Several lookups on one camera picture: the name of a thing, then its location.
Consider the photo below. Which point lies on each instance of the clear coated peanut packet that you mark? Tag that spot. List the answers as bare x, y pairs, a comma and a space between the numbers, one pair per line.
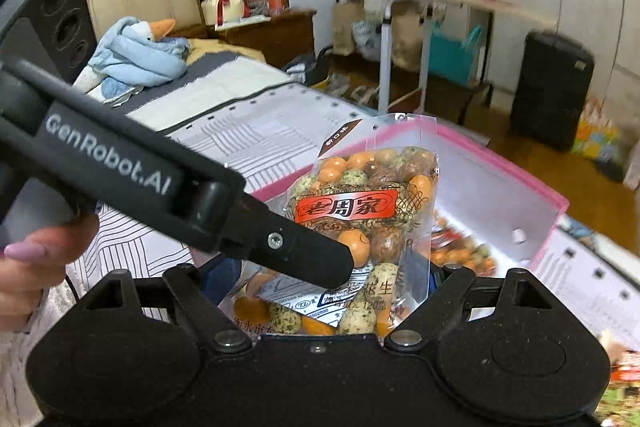
460, 252
360, 187

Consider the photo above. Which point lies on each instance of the grey and cream blanket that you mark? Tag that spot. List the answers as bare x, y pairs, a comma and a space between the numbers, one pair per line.
210, 77

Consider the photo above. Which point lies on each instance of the person's left hand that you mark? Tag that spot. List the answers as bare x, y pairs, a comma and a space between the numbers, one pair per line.
30, 272

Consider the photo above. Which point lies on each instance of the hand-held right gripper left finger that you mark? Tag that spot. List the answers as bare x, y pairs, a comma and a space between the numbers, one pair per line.
225, 279

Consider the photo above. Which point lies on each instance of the colourful snack bag pile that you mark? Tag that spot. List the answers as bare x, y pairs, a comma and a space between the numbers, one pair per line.
600, 137

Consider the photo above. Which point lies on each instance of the goose plush toy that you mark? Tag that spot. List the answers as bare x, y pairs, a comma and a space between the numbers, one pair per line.
140, 52

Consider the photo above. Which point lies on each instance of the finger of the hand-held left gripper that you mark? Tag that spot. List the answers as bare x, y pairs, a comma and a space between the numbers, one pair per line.
300, 252

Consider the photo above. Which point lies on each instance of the printed bed sheet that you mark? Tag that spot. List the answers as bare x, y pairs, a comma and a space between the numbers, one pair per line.
260, 127

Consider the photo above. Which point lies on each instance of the brown paper bag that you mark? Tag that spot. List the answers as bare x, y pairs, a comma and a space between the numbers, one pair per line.
350, 29

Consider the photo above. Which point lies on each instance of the pink storage box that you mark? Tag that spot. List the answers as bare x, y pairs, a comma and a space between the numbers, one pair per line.
490, 202

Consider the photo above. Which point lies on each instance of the teal shopping bag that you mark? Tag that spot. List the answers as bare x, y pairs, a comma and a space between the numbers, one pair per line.
455, 54

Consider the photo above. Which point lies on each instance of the black suitcase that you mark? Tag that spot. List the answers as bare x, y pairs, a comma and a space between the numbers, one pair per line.
550, 92

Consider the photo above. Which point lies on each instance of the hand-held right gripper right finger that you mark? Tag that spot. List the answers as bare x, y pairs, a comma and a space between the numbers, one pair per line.
450, 292

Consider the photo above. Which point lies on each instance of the wooden nightstand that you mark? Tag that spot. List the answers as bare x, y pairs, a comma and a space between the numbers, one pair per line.
270, 37

